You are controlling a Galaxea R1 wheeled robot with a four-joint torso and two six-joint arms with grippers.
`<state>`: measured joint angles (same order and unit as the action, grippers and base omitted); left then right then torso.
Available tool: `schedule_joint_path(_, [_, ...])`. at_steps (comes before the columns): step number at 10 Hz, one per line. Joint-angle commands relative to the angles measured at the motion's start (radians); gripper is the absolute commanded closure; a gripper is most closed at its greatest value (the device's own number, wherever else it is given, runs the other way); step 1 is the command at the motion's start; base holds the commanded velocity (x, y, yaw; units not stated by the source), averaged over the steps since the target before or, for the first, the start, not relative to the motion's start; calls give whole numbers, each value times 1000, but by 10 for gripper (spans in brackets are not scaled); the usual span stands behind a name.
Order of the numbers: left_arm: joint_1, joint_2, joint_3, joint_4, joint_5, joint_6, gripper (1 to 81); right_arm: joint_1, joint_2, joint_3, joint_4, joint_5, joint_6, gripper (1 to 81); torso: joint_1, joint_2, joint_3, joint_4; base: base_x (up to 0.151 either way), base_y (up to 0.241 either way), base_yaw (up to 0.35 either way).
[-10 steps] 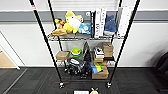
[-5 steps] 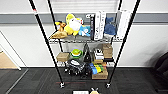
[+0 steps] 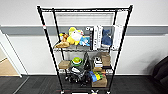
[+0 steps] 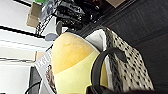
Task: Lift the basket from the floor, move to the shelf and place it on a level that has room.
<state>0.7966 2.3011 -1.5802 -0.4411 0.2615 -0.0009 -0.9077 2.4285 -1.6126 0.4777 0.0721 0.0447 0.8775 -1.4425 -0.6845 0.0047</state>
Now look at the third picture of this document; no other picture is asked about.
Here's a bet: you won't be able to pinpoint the slim white box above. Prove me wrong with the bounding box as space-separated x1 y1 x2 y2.
97 24 105 51

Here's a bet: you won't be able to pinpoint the flat black box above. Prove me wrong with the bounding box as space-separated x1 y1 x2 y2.
101 64 113 71

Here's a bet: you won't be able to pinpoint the black pointed bag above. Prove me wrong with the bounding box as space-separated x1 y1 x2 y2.
82 51 92 71

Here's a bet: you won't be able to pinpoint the white striped box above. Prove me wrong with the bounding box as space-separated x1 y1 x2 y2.
93 56 104 69

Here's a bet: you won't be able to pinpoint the white Oculus box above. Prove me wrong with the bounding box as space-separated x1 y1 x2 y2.
89 25 100 51

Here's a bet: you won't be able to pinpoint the small light blue toy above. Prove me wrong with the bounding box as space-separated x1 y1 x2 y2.
79 35 91 47

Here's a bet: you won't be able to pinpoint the long grey wall band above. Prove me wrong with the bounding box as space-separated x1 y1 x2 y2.
0 24 168 37

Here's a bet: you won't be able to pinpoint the green and yellow toy bowl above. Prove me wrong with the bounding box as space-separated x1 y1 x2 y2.
70 56 84 68

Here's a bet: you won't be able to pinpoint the tall white box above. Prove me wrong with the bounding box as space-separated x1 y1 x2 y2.
111 23 125 51

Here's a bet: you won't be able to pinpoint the stacked brown boxes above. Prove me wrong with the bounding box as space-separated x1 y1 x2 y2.
99 52 112 67

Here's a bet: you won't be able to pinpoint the white door frame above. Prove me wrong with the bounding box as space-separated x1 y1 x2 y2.
0 29 28 78

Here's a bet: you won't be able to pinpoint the brown plush toy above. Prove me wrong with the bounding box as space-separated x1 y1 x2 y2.
54 32 71 50

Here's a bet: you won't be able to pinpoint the blue green yellow bundle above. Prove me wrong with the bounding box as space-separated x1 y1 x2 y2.
88 70 101 83

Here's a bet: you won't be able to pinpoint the small cardboard box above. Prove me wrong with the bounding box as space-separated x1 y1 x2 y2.
57 59 72 70

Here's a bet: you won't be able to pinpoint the large cardboard box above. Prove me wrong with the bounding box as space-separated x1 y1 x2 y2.
92 74 109 89

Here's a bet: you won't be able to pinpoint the black crumpled bag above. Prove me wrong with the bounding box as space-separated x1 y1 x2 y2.
67 66 91 85

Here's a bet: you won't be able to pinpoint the black wire shelf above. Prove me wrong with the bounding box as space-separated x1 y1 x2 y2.
36 4 135 94

